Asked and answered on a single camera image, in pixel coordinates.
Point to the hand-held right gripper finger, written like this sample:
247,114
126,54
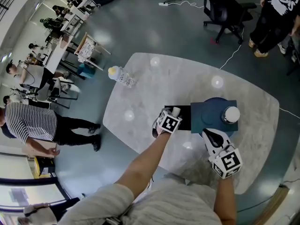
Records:
207,144
226,140

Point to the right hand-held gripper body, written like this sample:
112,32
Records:
228,164

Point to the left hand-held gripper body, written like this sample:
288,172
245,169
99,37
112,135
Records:
168,122

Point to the small white cylinder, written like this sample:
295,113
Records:
176,110

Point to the black tray box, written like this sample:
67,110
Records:
186,121

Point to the person's right forearm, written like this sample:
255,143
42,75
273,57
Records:
225,198

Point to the person's left forearm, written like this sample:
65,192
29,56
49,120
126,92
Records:
140,165

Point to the glass jar white lid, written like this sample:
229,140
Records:
232,114

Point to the dark teal storage box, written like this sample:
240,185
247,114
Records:
199,116

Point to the round blue tray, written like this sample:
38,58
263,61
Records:
215,99

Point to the wooden plank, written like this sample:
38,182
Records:
276,205

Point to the clear patterned bottle yellow cap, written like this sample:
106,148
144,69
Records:
122,76

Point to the person's grey knit shirt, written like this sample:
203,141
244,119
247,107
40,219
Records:
173,207

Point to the teal bin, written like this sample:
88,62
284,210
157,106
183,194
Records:
86,71

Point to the wooden chair patterned cushion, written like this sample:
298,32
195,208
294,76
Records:
85,49

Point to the white power strip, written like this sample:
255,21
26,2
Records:
163,4

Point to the black office chair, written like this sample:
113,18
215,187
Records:
222,10

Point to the grey chair black legs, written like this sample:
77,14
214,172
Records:
44,91

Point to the white table black legs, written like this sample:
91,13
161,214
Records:
56,55
71,24

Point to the yellow black case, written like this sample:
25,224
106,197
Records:
45,166

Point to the black window frame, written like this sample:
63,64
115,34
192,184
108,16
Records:
28,180

